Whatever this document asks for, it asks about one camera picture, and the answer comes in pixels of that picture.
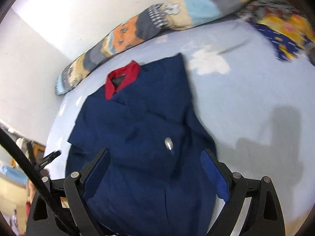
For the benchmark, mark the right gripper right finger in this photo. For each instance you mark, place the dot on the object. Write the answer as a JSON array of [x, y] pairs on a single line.
[[231, 189]]

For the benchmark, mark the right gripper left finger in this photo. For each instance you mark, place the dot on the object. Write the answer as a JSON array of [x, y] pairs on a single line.
[[82, 185]]

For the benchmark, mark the navy blue jacket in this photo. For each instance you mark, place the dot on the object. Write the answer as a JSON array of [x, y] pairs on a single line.
[[155, 183]]

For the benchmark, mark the light blue bed sheet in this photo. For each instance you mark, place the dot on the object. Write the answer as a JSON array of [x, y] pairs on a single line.
[[258, 109]]

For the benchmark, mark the colourful patterned blanket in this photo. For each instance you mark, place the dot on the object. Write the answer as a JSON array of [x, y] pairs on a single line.
[[283, 24]]

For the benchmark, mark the long patchwork body pillow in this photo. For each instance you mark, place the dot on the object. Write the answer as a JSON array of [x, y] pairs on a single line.
[[172, 14]]

